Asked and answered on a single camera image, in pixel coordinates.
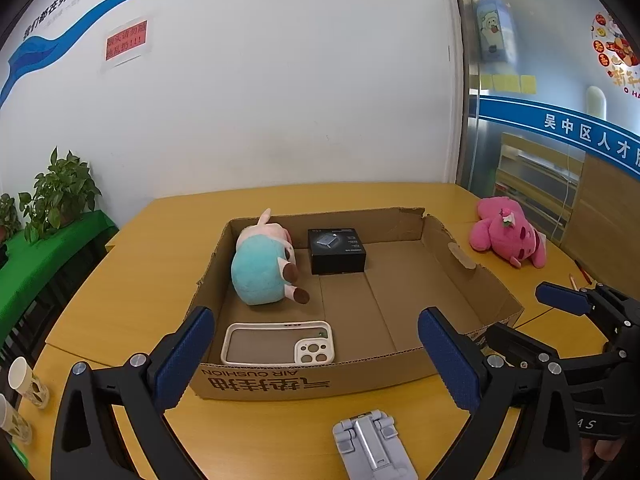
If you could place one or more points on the glass partition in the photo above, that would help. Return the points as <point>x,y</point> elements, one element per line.
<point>550,60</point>

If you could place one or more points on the small green potted plant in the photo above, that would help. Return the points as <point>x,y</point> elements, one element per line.
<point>7,215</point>

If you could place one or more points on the blue wall decal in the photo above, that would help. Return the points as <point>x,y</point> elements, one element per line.
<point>30,52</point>

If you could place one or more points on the orange pencil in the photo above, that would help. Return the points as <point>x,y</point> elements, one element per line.
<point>573,281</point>

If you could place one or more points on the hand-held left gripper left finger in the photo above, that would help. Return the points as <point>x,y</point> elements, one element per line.
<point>182,355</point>

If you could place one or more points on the red pencil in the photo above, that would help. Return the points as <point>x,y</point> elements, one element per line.
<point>582,271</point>

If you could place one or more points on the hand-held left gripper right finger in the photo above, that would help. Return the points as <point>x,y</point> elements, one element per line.
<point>447,360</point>

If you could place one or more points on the row of yellow sticky notes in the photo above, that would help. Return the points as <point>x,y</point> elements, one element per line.
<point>507,82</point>

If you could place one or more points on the printed paper cup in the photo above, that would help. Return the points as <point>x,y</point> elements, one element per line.
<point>25,380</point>
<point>12,420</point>

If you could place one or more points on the brown cardboard box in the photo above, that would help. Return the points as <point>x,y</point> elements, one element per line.
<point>400,300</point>

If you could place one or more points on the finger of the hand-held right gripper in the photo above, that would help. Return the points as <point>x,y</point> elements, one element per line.
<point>520,345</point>
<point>565,297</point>

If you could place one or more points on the wooden desktop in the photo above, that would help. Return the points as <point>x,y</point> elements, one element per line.
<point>150,230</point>

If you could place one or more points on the white phone case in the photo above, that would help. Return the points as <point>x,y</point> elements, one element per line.
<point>265,342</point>

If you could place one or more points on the grey phone stand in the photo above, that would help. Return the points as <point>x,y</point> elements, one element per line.
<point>372,452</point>

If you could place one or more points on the red festive window decal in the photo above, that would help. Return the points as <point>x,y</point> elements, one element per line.
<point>617,50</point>

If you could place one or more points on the pink bear plush toy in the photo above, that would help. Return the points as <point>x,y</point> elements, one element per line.
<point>500,235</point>

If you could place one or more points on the green cloth covered table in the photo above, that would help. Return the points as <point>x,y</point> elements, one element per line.
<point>45,260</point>

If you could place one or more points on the tall green potted plant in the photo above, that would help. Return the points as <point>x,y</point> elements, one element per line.
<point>60,185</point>

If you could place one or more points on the red wall sign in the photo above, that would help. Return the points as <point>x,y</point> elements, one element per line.
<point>127,42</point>

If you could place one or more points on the cartoon poster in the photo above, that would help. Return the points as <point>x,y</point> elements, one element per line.
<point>492,25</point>

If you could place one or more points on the teal pig plush toy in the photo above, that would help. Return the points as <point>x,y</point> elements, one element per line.
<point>255,270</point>

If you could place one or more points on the black box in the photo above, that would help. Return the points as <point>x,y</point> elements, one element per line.
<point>335,255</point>

